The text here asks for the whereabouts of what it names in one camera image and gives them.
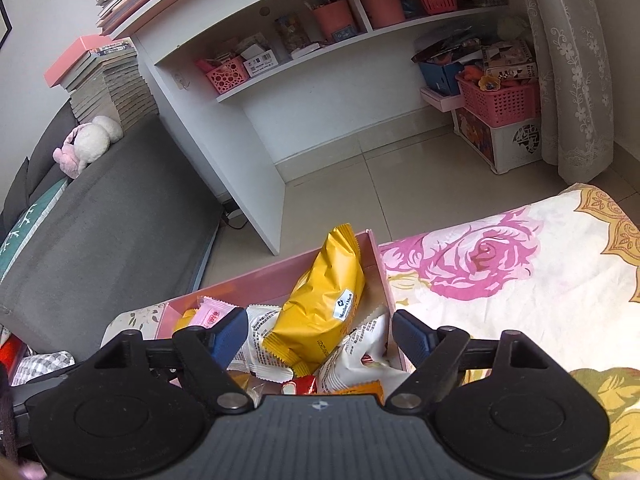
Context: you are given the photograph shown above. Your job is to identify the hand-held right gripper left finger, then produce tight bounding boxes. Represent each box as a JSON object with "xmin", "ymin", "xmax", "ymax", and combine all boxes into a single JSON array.
[{"xmin": 90, "ymin": 306, "xmax": 253, "ymax": 416}]

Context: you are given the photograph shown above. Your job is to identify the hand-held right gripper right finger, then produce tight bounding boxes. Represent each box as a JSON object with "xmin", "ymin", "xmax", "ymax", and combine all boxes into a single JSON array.
[{"xmin": 384, "ymin": 310, "xmax": 563, "ymax": 416}]

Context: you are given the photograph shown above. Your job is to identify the small pink snack packet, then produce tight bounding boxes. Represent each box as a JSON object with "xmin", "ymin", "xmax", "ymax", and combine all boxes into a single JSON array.
[{"xmin": 195, "ymin": 296, "xmax": 238, "ymax": 331}]

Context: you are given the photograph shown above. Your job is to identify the white snack packet green print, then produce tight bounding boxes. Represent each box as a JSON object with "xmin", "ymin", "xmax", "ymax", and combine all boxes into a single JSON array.
[{"xmin": 245, "ymin": 306, "xmax": 296, "ymax": 383}]

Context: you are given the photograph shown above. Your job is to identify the small yellow snack packet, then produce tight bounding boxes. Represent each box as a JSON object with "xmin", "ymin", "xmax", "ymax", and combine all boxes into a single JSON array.
[{"xmin": 176, "ymin": 308, "xmax": 203, "ymax": 333}]

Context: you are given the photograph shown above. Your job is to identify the pink cardboard box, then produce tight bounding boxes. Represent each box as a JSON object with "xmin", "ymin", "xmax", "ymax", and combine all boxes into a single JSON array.
[{"xmin": 155, "ymin": 229, "xmax": 416, "ymax": 401}]

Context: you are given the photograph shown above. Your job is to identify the brown snack packet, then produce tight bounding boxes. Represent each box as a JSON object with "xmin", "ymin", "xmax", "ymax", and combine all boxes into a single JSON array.
[{"xmin": 247, "ymin": 379, "xmax": 283, "ymax": 403}]

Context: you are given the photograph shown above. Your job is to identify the red snack packet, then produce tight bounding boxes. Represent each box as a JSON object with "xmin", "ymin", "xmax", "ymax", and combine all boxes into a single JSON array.
[{"xmin": 281, "ymin": 375, "xmax": 319, "ymax": 397}]

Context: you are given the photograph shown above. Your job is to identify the large yellow snack packet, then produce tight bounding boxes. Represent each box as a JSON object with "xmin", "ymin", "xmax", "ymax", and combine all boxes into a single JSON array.
[{"xmin": 262, "ymin": 223, "xmax": 368, "ymax": 378}]

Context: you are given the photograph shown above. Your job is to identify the checked cloth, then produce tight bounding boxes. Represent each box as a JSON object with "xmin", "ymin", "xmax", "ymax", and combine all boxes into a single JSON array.
[{"xmin": 11, "ymin": 350, "xmax": 76, "ymax": 386}]

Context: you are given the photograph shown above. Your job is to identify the red bag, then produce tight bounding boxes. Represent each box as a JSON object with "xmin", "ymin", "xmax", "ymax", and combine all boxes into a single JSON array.
[{"xmin": 0, "ymin": 335, "xmax": 26, "ymax": 376}]

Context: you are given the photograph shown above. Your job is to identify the floral bed sheet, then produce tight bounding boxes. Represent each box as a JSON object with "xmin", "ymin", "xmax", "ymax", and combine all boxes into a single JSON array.
[{"xmin": 100, "ymin": 183, "xmax": 640, "ymax": 480}]

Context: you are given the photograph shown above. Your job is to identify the power strip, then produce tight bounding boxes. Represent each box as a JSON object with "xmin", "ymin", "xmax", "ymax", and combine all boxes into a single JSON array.
[{"xmin": 222, "ymin": 200, "xmax": 247, "ymax": 226}]

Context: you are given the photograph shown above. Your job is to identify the grey sofa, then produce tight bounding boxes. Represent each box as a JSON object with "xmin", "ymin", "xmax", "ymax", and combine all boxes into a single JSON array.
[{"xmin": 0, "ymin": 102, "xmax": 223, "ymax": 361}]

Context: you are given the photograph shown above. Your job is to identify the teal cushion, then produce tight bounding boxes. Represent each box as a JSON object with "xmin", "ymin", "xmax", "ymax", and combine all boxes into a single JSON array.
[{"xmin": 0, "ymin": 176, "xmax": 68, "ymax": 281}]

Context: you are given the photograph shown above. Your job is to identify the white desk with shelves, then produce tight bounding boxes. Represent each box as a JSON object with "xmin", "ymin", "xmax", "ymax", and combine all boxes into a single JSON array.
[{"xmin": 107, "ymin": 0, "xmax": 531, "ymax": 256}]

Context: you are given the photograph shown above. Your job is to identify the white patterned storage box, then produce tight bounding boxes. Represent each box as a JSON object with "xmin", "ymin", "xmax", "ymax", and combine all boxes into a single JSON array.
[{"xmin": 452, "ymin": 107, "xmax": 544, "ymax": 175}]

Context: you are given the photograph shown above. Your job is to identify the dark grey cushion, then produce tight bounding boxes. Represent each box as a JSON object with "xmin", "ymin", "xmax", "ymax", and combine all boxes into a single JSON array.
[{"xmin": 0, "ymin": 157, "xmax": 31, "ymax": 231}]

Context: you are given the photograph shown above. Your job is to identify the pink and white plush toy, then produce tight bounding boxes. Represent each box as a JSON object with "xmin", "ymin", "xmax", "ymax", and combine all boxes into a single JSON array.
[{"xmin": 53, "ymin": 115, "xmax": 124, "ymax": 179}]

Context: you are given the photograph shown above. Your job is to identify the pale pink tray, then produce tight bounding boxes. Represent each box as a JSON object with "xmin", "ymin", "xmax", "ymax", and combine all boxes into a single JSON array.
[{"xmin": 420, "ymin": 86, "xmax": 465, "ymax": 113}]

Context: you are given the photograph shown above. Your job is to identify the pink plastic crate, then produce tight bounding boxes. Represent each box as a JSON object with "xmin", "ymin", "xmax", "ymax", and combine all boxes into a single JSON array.
[{"xmin": 456, "ymin": 70, "xmax": 542, "ymax": 127}]

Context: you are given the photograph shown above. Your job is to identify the pink lattice basket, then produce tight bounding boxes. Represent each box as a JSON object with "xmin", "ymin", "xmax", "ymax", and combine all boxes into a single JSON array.
[{"xmin": 196, "ymin": 57, "xmax": 250, "ymax": 95}]

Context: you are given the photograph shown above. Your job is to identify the blue box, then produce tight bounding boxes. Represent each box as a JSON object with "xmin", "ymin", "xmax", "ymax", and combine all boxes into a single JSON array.
[{"xmin": 419, "ymin": 59, "xmax": 463, "ymax": 97}]

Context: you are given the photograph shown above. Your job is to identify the tall stack of books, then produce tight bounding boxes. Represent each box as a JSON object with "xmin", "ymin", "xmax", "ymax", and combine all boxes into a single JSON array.
[{"xmin": 62, "ymin": 42, "xmax": 160, "ymax": 133}]

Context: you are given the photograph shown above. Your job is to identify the small white labelled box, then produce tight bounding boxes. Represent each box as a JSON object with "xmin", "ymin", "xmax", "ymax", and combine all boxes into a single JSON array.
[{"xmin": 245, "ymin": 50, "xmax": 277, "ymax": 77}]

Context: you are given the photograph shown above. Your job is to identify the printed cardboard box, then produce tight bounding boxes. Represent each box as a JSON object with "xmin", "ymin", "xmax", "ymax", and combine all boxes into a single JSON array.
[{"xmin": 482, "ymin": 40, "xmax": 540, "ymax": 79}]

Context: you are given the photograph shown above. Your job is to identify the white lace curtain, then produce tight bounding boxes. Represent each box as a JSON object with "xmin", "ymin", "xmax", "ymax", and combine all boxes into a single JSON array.
[{"xmin": 520, "ymin": 0, "xmax": 618, "ymax": 183}]

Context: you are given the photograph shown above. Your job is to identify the clear jar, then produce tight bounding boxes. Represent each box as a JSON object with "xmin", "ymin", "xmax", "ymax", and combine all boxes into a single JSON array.
[{"xmin": 274, "ymin": 14, "xmax": 308, "ymax": 53}]

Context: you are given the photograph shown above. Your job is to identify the flat pink box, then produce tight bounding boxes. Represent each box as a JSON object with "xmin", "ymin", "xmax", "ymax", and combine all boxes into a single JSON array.
[{"xmin": 44, "ymin": 35, "xmax": 126, "ymax": 88}]

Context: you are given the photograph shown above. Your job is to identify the white fluffy toy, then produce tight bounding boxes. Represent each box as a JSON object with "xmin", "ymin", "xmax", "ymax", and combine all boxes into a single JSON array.
[{"xmin": 497, "ymin": 15, "xmax": 526, "ymax": 41}]

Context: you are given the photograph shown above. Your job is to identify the pink pen bucket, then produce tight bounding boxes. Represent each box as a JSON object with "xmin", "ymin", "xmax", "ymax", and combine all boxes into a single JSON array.
[{"xmin": 311, "ymin": 0, "xmax": 356, "ymax": 43}]

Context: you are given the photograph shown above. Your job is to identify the plain pink bucket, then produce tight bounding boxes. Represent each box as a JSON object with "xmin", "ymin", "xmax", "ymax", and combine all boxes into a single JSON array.
[{"xmin": 356, "ymin": 0, "xmax": 407, "ymax": 29}]

